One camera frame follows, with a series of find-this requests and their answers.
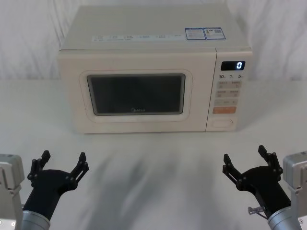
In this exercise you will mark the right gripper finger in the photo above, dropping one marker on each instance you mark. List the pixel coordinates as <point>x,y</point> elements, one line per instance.
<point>231,170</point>
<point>272,163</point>

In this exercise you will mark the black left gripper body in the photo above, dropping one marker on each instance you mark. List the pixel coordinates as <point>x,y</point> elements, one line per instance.
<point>45,189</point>

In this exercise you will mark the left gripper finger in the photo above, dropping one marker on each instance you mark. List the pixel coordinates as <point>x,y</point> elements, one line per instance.
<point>80,167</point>
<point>36,167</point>

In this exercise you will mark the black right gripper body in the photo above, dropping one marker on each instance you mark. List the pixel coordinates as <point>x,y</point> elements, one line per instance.
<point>263,189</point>

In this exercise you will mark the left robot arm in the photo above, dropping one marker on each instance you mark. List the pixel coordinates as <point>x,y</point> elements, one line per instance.
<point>9,182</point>

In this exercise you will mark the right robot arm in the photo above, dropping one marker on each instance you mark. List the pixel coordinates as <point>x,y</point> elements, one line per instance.
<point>296,172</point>

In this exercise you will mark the white table cloth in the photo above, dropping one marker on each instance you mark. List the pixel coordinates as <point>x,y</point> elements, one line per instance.
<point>148,182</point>

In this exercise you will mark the oven control panel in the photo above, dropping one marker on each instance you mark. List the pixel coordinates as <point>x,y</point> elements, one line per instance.
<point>226,95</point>

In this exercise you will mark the cream microwave oven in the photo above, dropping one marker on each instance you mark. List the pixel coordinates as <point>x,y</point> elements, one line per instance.
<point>134,57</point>

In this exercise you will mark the white curtain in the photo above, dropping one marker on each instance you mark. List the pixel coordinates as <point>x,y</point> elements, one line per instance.
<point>31,40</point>

